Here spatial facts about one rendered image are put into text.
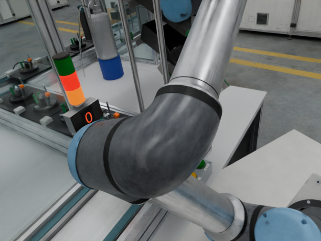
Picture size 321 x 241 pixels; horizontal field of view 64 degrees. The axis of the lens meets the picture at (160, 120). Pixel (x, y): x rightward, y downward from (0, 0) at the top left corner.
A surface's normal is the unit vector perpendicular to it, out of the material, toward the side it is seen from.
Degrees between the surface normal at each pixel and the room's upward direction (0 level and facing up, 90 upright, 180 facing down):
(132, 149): 46
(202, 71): 35
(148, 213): 0
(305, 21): 90
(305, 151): 0
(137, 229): 0
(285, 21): 90
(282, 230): 42
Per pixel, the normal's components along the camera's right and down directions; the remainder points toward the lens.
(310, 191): -0.70, -0.29
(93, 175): -0.63, 0.40
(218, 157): -0.13, -0.80
